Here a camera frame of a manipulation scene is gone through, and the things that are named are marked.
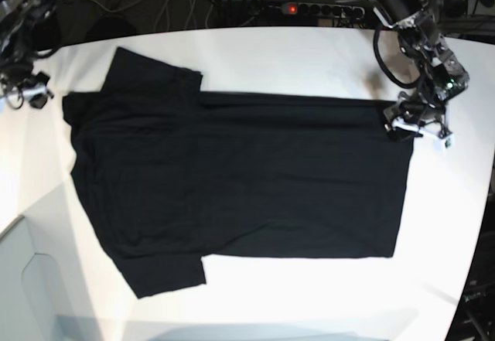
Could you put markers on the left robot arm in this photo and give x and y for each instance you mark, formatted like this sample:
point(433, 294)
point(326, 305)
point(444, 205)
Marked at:
point(441, 75)

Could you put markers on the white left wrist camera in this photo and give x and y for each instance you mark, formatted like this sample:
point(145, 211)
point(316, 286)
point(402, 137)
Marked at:
point(444, 143)

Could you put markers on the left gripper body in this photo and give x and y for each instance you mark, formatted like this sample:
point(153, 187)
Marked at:
point(414, 113)

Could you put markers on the black T-shirt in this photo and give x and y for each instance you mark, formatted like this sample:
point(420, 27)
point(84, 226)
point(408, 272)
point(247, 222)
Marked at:
point(168, 174)

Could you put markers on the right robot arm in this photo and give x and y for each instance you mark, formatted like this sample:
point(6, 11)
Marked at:
point(19, 18)

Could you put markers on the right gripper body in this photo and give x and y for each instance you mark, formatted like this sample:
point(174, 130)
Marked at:
point(35, 90)

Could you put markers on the black power strip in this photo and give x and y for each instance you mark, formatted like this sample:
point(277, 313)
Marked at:
point(323, 11)

